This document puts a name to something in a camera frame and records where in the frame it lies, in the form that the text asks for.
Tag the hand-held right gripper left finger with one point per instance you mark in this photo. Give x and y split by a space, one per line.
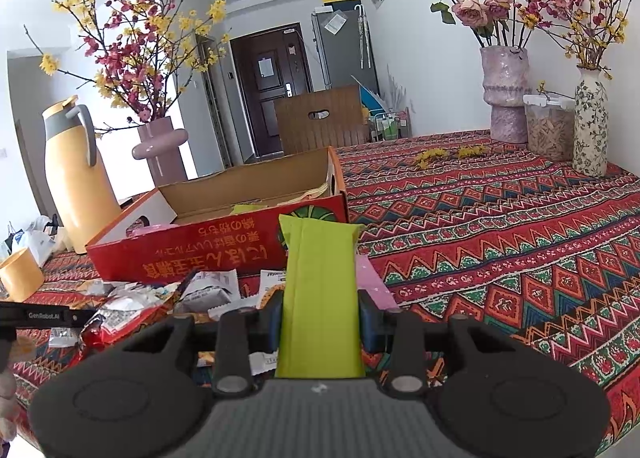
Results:
272 325

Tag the white snack packet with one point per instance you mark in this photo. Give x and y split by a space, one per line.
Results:
272 288

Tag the green snack packet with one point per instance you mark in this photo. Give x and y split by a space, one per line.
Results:
320 288
247 209

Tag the dark brown door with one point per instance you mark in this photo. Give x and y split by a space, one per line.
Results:
270 93

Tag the pink textured vase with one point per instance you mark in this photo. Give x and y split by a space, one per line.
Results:
505 93

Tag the small storage rack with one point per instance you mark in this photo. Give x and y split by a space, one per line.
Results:
390 125

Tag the person's left hand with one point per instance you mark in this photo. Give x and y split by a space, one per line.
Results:
7 408

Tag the yellow thermos jug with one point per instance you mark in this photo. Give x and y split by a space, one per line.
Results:
75 178

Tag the red patterned tablecloth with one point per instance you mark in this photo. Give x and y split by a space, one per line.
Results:
500 238

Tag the white black print packet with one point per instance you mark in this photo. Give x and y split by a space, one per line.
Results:
207 293

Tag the pink snack packet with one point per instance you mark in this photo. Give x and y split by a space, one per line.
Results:
139 225
375 288

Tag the wooden chair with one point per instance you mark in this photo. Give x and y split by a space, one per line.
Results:
320 125

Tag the red cardboard box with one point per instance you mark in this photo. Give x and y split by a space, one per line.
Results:
210 238

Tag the clear plastic food container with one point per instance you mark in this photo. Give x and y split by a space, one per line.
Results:
550 130

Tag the grey refrigerator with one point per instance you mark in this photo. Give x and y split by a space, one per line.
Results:
345 48

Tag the red yellow flower sprigs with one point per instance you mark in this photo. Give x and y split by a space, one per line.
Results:
595 13

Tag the fallen yellow flowers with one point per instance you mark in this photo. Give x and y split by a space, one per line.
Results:
450 154

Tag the white plastic bag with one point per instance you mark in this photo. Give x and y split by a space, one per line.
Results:
35 243

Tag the hanging white umbrella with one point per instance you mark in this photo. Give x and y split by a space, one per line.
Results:
365 38

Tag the yellow mug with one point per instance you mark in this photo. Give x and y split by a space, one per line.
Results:
20 275

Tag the red silver snack packet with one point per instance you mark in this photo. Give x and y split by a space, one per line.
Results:
125 323

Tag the pink yellow flowering branches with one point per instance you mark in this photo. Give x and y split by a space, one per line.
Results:
135 38

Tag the white floral vase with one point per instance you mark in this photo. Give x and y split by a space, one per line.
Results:
590 128

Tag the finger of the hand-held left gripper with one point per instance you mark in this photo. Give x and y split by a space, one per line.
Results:
45 314

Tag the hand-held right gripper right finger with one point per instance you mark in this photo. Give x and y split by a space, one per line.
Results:
365 323

